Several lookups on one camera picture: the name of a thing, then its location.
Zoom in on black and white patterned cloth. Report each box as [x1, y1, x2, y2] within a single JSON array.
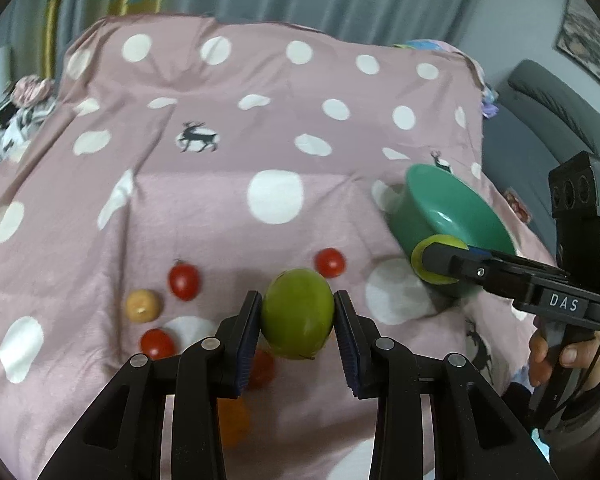
[[0, 75, 58, 166]]

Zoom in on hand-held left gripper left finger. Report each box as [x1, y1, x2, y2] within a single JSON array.
[[37, 290, 263, 480]]

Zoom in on person's right hand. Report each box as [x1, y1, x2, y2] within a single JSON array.
[[527, 329, 600, 406]]

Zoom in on pink polka-dot blanket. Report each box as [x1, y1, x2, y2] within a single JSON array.
[[0, 14, 561, 480]]

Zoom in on person's right forearm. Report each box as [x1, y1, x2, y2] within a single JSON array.
[[502, 360, 600, 480]]

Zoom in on framed wall picture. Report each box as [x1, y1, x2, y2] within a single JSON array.
[[555, 0, 600, 96]]

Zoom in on grey sofa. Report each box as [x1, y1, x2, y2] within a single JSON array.
[[480, 59, 600, 241]]

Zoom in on red cherry tomato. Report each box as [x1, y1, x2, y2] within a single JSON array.
[[314, 248, 346, 278], [247, 350, 276, 391], [140, 329, 177, 360], [168, 259, 201, 302]]

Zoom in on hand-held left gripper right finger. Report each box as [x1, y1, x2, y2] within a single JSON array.
[[335, 290, 561, 480]]

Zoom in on green bowl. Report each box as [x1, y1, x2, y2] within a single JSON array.
[[389, 164, 518, 298]]

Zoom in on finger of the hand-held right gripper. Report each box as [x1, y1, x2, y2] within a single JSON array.
[[420, 242, 537, 306], [466, 246, 569, 278]]

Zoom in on orange mandarin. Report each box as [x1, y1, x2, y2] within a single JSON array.
[[219, 397, 252, 448]]

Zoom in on red snack packet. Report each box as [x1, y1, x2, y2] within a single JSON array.
[[504, 187, 531, 223]]

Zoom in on small tan round fruit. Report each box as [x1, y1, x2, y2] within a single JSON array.
[[126, 289, 163, 322]]

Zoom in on yellow-green oval fruit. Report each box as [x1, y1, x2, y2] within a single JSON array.
[[411, 236, 471, 286]]

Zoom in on large green mango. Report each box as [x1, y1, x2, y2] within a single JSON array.
[[260, 268, 336, 360]]

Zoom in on colourful printed cloth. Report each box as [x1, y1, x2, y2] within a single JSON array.
[[392, 39, 501, 118]]

